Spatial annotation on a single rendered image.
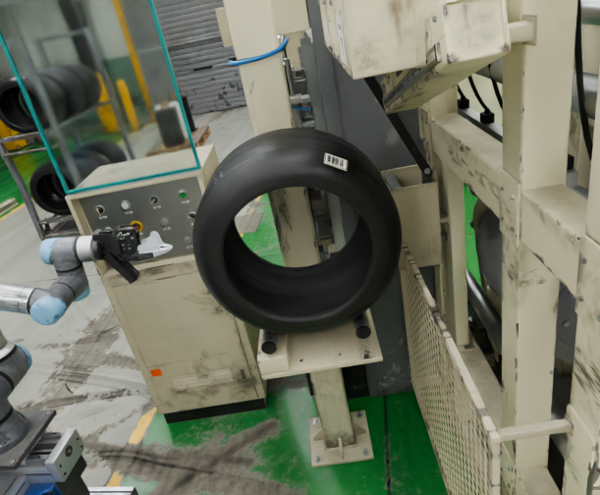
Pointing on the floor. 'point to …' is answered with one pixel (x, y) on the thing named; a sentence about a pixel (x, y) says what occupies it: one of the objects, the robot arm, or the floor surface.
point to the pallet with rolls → (195, 128)
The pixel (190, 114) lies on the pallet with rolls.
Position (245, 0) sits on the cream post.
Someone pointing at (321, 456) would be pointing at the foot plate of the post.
